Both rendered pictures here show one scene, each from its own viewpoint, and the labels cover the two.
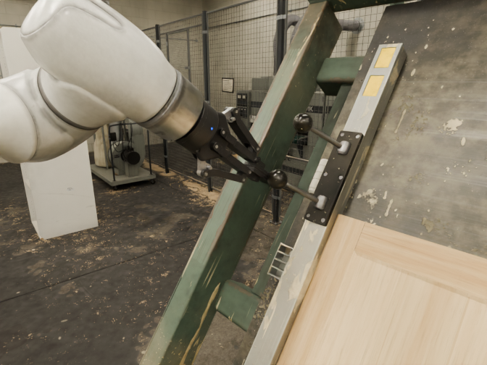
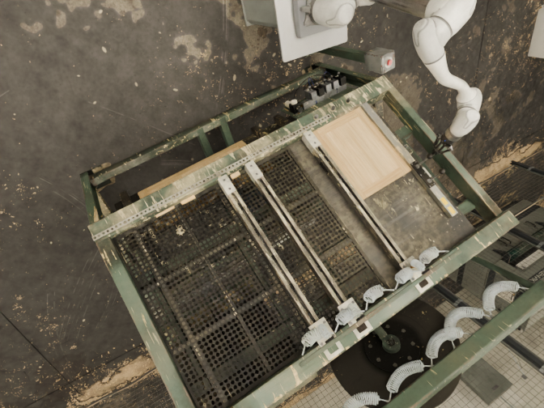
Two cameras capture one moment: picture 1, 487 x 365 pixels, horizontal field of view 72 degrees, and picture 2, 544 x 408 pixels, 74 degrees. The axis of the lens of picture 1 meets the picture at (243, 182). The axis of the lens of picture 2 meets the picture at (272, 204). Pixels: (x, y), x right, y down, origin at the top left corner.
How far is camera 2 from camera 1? 191 cm
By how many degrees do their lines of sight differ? 37
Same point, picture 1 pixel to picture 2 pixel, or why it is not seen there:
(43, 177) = not seen: outside the picture
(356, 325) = (383, 157)
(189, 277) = (418, 121)
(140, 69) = (456, 129)
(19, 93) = (468, 102)
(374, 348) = (376, 157)
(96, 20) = (465, 124)
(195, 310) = (408, 118)
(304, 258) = (405, 154)
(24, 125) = (460, 100)
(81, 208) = not seen: outside the picture
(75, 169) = not seen: outside the picture
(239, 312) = (400, 132)
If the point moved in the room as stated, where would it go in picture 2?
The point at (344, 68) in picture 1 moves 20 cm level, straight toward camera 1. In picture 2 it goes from (464, 207) to (454, 194)
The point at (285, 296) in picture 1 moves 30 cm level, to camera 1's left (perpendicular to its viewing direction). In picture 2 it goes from (397, 145) to (421, 102)
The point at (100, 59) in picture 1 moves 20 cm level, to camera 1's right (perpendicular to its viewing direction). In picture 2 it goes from (458, 121) to (438, 155)
